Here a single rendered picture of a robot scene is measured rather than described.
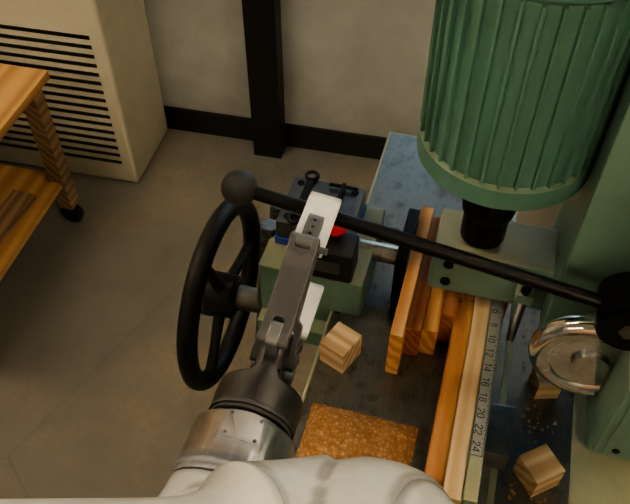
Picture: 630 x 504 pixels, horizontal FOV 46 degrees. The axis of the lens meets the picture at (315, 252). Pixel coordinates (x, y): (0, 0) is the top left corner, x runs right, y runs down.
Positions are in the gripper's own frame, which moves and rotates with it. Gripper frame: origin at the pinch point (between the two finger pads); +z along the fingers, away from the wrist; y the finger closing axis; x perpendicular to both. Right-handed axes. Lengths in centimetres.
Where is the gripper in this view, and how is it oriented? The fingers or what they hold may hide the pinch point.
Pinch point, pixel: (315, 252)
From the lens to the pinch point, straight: 74.5
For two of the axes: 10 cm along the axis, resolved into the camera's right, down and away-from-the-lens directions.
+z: 2.7, -7.3, 6.3
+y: 1.1, -6.2, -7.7
